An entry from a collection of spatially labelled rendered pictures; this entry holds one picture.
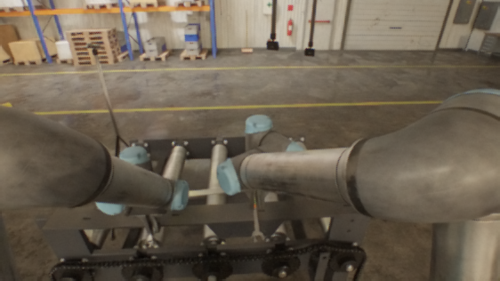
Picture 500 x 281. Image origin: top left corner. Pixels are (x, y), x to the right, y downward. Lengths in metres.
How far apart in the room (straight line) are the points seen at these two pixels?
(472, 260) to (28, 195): 0.54
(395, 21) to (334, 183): 11.29
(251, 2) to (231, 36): 1.39
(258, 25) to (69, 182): 9.59
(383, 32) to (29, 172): 11.29
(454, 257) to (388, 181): 0.22
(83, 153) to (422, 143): 0.37
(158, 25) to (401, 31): 9.29
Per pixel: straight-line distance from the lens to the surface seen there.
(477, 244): 0.45
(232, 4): 9.71
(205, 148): 1.95
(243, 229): 1.11
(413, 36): 12.14
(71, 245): 1.31
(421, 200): 0.29
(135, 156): 0.75
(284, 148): 0.60
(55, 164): 0.33
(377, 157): 0.29
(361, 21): 10.87
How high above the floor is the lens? 1.89
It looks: 28 degrees down
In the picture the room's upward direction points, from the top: straight up
